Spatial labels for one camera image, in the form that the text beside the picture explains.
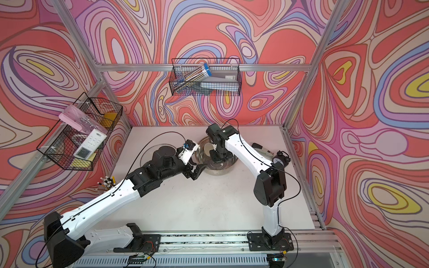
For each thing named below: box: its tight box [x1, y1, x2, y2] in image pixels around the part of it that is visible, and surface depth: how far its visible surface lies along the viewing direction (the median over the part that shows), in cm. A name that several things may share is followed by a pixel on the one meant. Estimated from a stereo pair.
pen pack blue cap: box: [172, 62, 213, 93], surface depth 81 cm
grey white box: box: [199, 69, 239, 92], surface depth 90 cm
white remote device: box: [73, 128, 108, 161], surface depth 70 cm
